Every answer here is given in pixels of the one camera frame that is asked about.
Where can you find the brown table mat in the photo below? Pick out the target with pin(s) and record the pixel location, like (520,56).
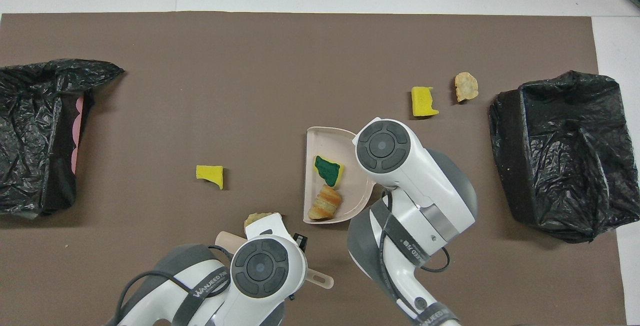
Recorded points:
(150,90)

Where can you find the pale bread piece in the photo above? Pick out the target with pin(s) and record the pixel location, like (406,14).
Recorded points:
(466,86)

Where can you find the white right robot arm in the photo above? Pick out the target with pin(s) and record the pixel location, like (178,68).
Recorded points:
(420,186)

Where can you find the black bag over pink bin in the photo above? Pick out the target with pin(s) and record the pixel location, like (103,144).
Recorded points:
(30,140)

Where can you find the pink scalloped bin box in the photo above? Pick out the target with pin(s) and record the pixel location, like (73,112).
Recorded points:
(76,135)

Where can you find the torn pale bread chunk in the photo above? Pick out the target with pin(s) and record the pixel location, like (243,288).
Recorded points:
(255,219)

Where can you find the green yellow sponge piece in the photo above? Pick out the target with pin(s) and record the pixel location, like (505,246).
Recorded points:
(327,170)

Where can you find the striped croissant piece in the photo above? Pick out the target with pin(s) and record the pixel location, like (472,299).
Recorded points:
(325,205)

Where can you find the small yellow sponge piece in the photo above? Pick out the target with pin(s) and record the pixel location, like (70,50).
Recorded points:
(207,172)

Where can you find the black bag lined bin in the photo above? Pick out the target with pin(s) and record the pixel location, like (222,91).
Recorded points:
(575,166)

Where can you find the beige hand brush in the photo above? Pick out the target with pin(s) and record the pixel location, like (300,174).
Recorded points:
(227,241)

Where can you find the beige plastic dustpan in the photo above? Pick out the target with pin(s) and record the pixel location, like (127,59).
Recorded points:
(312,166)

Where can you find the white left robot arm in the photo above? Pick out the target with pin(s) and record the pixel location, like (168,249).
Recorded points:
(260,271)

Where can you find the large yellow sponge piece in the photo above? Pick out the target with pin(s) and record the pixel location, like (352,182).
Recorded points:
(422,101)

